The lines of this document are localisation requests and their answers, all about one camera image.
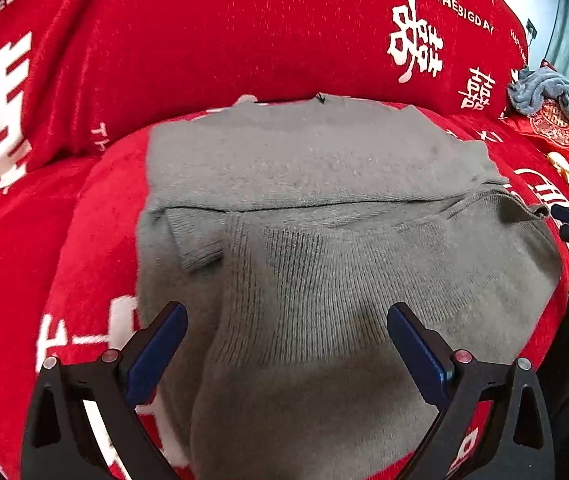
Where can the red printed sofa cover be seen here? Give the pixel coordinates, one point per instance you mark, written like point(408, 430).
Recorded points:
point(204, 40)

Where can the red embroidered cushion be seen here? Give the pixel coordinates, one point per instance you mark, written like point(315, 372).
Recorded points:
point(559, 132)

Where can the blue-grey towel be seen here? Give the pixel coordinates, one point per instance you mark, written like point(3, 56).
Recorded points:
point(554, 91)

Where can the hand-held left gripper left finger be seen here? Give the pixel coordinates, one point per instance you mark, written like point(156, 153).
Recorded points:
point(157, 352)

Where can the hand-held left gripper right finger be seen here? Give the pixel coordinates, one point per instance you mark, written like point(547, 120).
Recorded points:
point(420, 355)

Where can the grey knitted sweater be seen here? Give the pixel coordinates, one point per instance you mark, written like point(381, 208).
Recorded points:
point(344, 240)

